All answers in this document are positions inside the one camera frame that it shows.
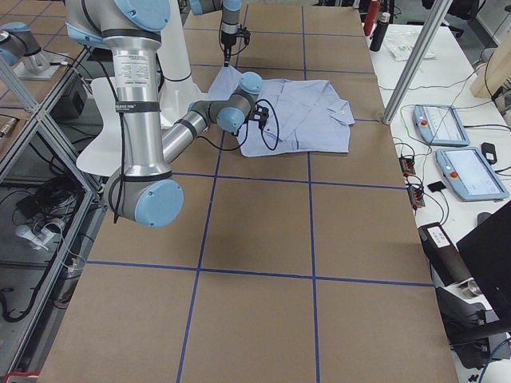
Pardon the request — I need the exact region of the aluminium frame post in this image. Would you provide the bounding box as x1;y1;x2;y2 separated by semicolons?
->
382;0;453;125

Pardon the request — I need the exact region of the black monitor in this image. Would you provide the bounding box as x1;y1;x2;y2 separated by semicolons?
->
457;203;511;318

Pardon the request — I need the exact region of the teach pendant tablet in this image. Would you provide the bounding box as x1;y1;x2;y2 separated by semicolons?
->
413;105;469;148
435;147;509;202

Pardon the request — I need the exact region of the lower teach pendant tablet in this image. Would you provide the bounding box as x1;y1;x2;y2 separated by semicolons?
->
435;147;509;202

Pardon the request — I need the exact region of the red water bottle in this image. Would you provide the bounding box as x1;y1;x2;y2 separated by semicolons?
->
363;0;381;37

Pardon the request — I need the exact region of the upper teach pendant tablet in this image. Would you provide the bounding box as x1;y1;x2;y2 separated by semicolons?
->
413;105;469;148

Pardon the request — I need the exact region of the clear plastic bag green print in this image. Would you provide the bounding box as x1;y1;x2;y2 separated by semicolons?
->
384;31;419;61

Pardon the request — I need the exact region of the light blue striped shirt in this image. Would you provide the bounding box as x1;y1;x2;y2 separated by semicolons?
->
208;66;355;157

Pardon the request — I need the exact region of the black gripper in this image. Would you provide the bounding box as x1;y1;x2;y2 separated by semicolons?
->
220;23;251;67
241;102;269;132

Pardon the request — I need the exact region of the black water bottle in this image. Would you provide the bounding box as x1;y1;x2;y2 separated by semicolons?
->
370;12;391;52

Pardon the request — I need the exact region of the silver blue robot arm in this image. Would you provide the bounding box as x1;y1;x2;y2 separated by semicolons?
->
65;1;263;227
188;0;251;67

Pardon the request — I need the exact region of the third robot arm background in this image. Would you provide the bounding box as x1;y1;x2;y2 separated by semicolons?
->
1;22;60;81

